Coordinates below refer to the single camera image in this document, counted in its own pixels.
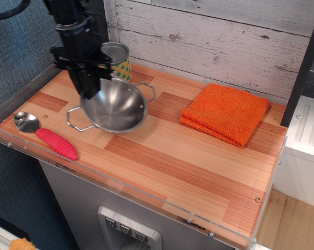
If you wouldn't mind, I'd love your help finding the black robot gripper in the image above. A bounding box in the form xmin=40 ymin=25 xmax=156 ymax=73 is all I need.
xmin=50 ymin=22 xmax=113 ymax=99

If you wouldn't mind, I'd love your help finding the stainless steel two-handled pot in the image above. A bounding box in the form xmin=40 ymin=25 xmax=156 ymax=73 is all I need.
xmin=67 ymin=78 xmax=156 ymax=133

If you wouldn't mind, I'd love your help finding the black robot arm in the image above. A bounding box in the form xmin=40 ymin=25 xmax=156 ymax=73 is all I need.
xmin=45 ymin=1 xmax=114 ymax=99

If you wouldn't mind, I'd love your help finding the green orange patterned tin can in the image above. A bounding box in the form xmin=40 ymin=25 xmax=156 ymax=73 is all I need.
xmin=101 ymin=42 xmax=132 ymax=81

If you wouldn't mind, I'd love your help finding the clear acrylic table guard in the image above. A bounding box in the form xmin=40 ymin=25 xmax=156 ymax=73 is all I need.
xmin=0 ymin=64 xmax=287 ymax=249

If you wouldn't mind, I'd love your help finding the grey toy fridge cabinet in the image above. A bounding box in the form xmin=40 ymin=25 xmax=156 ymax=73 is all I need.
xmin=41 ymin=161 xmax=256 ymax=249

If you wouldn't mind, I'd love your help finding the folded orange cloth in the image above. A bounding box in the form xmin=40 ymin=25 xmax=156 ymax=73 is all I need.
xmin=179 ymin=84 xmax=270 ymax=148

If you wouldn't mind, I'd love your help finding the silver dispenser button panel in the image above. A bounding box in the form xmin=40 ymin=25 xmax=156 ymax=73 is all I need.
xmin=98 ymin=206 xmax=163 ymax=249

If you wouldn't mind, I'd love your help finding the orange yellow sponge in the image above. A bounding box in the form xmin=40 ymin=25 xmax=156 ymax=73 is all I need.
xmin=9 ymin=238 xmax=37 ymax=250

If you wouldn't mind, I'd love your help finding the white ribbed appliance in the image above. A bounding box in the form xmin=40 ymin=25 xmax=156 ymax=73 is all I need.
xmin=273 ymin=96 xmax=314 ymax=206

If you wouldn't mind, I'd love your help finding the dark left frame post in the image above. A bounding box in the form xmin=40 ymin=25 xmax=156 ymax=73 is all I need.
xmin=88 ymin=0 xmax=109 ymax=43

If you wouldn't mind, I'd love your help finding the red-handled metal spoon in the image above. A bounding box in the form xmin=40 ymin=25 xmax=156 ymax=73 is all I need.
xmin=14 ymin=111 xmax=78 ymax=160

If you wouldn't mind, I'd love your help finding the dark vertical frame post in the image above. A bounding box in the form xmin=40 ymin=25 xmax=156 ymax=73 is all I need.
xmin=280 ymin=0 xmax=314 ymax=128

